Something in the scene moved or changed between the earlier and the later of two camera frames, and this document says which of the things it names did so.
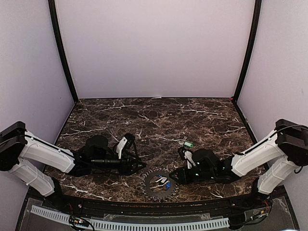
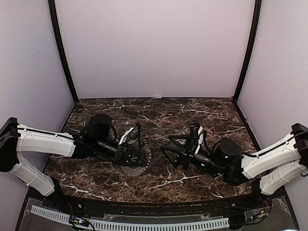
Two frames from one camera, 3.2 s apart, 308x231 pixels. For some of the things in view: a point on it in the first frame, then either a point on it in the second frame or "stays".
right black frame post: x=257 y=20 stays
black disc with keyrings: x=147 y=192 to x=135 y=171
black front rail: x=235 y=205 stays
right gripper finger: x=179 y=178 to x=174 y=155
